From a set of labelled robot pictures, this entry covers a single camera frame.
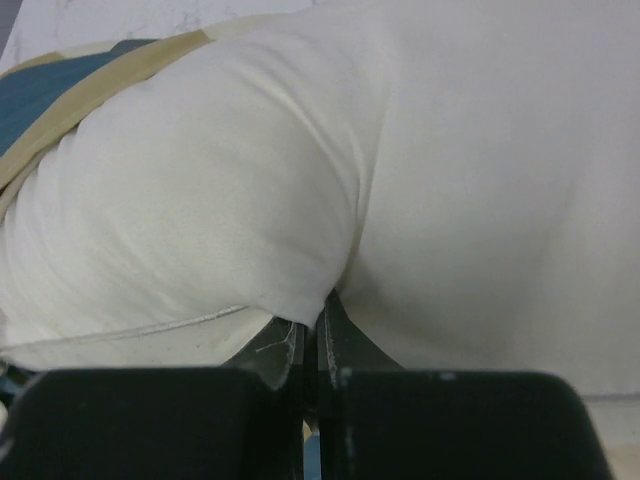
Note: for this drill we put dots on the blue beige checkered pillowcase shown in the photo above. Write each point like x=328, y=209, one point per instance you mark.
x=68, y=117

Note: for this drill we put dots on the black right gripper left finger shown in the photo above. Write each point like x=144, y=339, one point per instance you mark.
x=240, y=420

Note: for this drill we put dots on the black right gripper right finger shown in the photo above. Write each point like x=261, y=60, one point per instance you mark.
x=378, y=420

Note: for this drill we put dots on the white pillow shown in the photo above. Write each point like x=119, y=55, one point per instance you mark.
x=464, y=173

